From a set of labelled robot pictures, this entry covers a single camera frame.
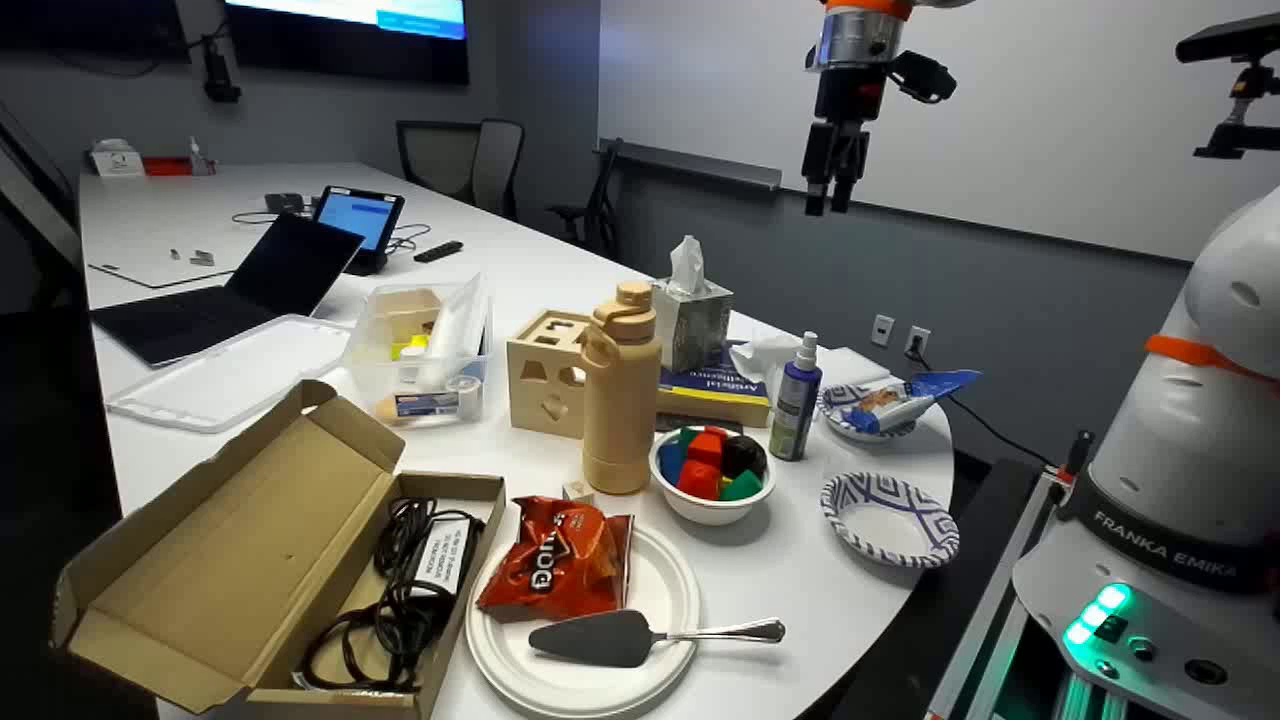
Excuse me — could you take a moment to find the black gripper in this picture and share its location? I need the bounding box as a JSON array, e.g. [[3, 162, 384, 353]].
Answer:
[[799, 64, 892, 219]]

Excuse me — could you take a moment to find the white tissue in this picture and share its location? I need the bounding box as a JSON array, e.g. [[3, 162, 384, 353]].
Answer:
[[663, 230, 712, 298]]

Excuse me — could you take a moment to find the grey patterned tissue box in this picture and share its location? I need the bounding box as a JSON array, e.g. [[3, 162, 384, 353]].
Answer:
[[652, 274, 736, 374]]

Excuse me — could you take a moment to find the whiteboard tray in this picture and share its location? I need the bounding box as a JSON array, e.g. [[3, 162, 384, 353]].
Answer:
[[598, 135, 784, 197]]

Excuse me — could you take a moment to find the blue spray bottle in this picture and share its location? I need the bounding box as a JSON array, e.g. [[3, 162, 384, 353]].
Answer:
[[768, 329, 826, 463]]

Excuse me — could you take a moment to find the blue pretzel snack bag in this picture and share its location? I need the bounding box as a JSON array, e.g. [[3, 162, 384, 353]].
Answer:
[[837, 365, 985, 438]]

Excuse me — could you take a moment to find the blue hardcover textbook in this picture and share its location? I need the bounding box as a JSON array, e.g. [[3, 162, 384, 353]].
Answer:
[[656, 353, 778, 430]]

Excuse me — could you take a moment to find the black office chair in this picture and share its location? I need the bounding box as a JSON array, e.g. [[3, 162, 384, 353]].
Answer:
[[548, 135, 633, 262], [473, 117, 528, 219], [393, 117, 486, 202]]

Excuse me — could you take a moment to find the whiteboard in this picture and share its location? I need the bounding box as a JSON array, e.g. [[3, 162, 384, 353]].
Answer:
[[598, 0, 1280, 262]]

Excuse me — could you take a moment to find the black block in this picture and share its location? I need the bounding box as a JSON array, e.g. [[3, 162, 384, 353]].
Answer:
[[718, 437, 762, 478]]

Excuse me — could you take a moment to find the red block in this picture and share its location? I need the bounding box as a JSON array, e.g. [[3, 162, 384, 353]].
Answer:
[[685, 426, 731, 472]]

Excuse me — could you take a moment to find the tan water bottle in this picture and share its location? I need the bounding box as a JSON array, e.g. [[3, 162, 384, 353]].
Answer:
[[575, 274, 668, 501]]

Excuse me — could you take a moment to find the blue block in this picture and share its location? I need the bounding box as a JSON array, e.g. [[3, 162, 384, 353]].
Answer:
[[656, 426, 698, 489]]

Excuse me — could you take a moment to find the wooden shape sorter box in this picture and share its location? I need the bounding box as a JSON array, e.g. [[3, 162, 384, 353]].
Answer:
[[503, 308, 598, 438]]

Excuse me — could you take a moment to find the white bowl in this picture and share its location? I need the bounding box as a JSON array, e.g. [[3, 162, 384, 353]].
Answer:
[[644, 420, 782, 527]]

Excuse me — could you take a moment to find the metal robot stand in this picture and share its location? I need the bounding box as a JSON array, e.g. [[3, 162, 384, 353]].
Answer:
[[923, 461, 1072, 720]]

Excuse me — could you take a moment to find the clear plastic container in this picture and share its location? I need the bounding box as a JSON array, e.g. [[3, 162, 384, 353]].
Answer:
[[349, 271, 495, 430]]

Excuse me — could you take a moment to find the white paper plate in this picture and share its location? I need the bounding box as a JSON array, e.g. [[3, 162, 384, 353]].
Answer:
[[462, 510, 707, 720]]

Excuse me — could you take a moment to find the orange chip bag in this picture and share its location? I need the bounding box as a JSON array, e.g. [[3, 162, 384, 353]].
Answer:
[[473, 490, 637, 624]]

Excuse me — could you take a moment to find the tablet on stand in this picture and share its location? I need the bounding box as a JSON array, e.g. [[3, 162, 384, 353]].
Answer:
[[312, 183, 407, 274]]

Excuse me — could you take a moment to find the grey cake server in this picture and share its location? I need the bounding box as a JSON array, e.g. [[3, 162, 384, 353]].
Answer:
[[523, 609, 794, 671]]

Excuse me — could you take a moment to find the black laptop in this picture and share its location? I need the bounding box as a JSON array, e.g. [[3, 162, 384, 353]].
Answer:
[[90, 213, 369, 368]]

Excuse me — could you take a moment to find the black webcam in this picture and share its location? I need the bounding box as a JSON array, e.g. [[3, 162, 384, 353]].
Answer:
[[198, 24, 247, 108]]

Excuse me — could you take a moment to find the clear plastic lid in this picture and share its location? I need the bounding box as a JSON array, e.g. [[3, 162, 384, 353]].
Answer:
[[110, 311, 356, 437]]

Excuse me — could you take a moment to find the small red item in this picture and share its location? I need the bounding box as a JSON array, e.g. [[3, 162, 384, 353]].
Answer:
[[139, 153, 218, 178]]

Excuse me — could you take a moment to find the cardboard box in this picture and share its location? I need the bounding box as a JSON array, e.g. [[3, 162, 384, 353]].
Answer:
[[49, 374, 511, 720]]

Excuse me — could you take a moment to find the small white box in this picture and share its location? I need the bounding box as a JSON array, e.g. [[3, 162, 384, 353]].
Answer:
[[90, 135, 149, 178]]

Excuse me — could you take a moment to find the black outlet cable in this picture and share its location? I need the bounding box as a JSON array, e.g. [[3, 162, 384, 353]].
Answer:
[[907, 346, 1072, 472]]

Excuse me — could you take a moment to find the black camera on stand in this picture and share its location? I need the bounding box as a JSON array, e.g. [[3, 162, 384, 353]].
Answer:
[[1173, 13, 1280, 162]]

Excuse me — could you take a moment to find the wall television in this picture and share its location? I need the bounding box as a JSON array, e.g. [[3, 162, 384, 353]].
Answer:
[[220, 0, 473, 89]]

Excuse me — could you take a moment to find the black power adapter with cable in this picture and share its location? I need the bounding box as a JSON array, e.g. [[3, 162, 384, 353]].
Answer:
[[291, 490, 492, 694]]

